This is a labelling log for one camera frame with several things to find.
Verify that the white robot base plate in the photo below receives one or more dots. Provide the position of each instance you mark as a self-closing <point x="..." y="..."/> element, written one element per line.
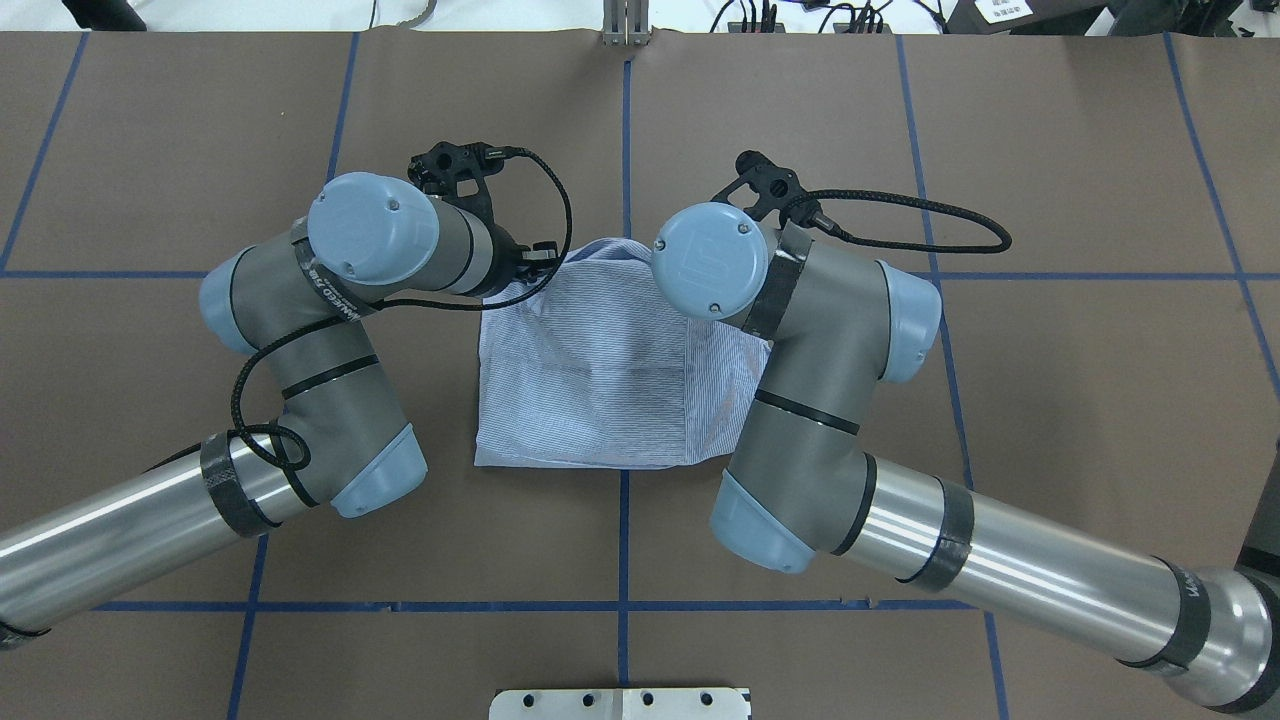
<point x="624" y="703"/>

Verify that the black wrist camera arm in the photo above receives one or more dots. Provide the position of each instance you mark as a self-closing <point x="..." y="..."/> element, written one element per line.
<point x="457" y="174"/>
<point x="776" y="189"/>

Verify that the light blue striped shirt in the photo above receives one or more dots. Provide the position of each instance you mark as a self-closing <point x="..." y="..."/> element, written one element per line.
<point x="599" y="371"/>

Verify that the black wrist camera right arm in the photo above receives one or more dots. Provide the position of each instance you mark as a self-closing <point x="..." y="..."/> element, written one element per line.
<point x="776" y="189"/>

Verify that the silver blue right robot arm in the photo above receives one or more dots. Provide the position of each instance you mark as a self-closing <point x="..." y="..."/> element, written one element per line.
<point x="1087" y="458"/>

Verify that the grey aluminium frame post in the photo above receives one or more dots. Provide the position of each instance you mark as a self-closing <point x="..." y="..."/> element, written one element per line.
<point x="626" y="23"/>

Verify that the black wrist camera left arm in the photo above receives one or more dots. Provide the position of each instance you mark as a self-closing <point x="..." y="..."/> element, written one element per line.
<point x="457" y="174"/>

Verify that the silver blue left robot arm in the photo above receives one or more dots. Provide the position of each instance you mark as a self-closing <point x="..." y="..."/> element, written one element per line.
<point x="314" y="419"/>

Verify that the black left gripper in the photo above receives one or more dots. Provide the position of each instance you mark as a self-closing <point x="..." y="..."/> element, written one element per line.
<point x="507" y="254"/>

